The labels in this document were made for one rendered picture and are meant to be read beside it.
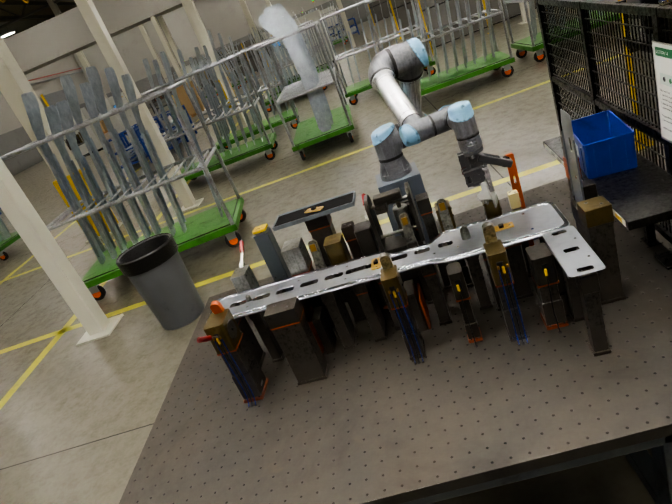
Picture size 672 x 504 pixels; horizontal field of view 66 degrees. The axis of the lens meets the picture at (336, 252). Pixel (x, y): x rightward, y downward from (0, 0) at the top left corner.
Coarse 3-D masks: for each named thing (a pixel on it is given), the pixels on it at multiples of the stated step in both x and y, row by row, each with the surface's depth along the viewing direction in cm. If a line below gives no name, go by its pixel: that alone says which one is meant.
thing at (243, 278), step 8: (240, 272) 217; (248, 272) 218; (232, 280) 215; (240, 280) 215; (248, 280) 216; (256, 280) 224; (240, 288) 217; (248, 288) 216; (264, 312) 224; (264, 344) 229
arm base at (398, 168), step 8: (384, 160) 234; (392, 160) 233; (400, 160) 234; (384, 168) 237; (392, 168) 234; (400, 168) 234; (408, 168) 236; (384, 176) 237; (392, 176) 235; (400, 176) 235
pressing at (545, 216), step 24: (504, 216) 189; (528, 216) 182; (552, 216) 176; (432, 240) 192; (456, 240) 186; (480, 240) 180; (504, 240) 174; (528, 240) 170; (336, 264) 203; (360, 264) 197; (408, 264) 183; (264, 288) 209; (312, 288) 194; (336, 288) 188; (240, 312) 198
